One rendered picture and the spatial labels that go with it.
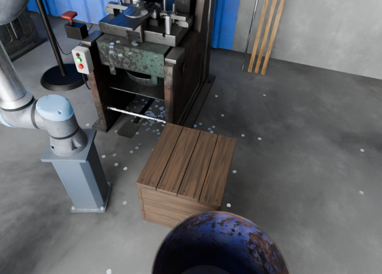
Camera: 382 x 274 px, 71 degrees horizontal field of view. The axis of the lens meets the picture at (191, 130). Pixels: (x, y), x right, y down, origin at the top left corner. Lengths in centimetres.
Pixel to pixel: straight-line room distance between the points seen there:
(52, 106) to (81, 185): 43
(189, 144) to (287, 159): 77
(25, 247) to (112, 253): 42
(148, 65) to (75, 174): 66
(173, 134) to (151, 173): 26
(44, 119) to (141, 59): 61
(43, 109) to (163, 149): 55
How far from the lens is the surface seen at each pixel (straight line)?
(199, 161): 127
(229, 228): 107
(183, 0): 173
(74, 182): 137
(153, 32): 150
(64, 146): 120
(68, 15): 161
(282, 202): 165
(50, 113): 110
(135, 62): 152
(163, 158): 127
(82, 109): 216
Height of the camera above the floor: 134
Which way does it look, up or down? 45 degrees down
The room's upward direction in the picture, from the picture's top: 4 degrees clockwise
